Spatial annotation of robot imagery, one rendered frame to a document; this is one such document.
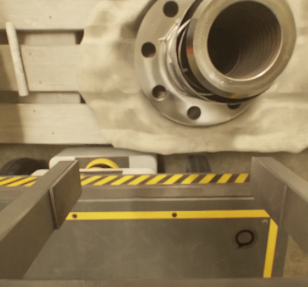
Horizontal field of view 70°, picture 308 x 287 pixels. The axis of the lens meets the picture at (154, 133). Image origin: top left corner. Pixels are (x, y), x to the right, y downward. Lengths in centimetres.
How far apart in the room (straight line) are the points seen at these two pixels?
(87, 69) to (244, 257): 45
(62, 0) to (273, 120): 50
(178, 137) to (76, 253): 28
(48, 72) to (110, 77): 15
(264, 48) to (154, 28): 21
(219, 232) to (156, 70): 30
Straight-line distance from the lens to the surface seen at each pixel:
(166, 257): 43
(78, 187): 16
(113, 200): 37
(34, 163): 71
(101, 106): 48
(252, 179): 17
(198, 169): 55
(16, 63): 55
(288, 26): 27
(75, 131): 53
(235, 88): 25
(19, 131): 59
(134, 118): 46
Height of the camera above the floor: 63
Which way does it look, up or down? 76 degrees down
